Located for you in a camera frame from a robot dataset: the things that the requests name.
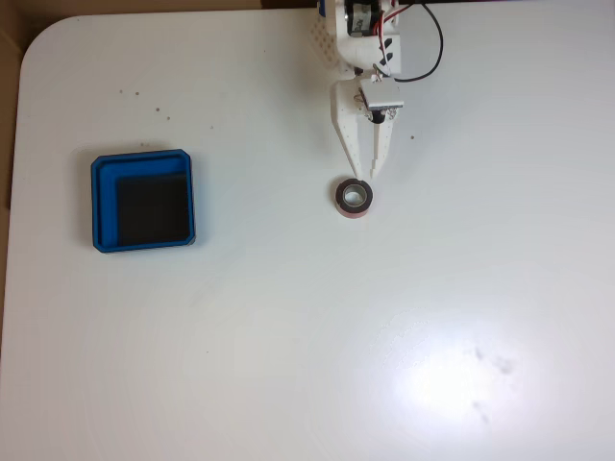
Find blue square box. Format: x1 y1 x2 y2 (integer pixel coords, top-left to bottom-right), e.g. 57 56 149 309
89 148 199 255

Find black cable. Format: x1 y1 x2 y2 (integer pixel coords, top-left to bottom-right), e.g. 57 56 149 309
383 1 445 84

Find black square pad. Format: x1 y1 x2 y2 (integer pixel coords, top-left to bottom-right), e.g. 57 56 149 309
116 173 191 247

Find grey camera box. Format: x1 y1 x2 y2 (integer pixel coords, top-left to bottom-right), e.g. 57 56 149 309
358 78 405 111

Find red tape roll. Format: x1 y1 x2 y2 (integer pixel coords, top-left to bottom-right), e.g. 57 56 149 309
333 176 376 220

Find red wires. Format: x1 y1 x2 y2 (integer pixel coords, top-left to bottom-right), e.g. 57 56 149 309
376 7 401 52

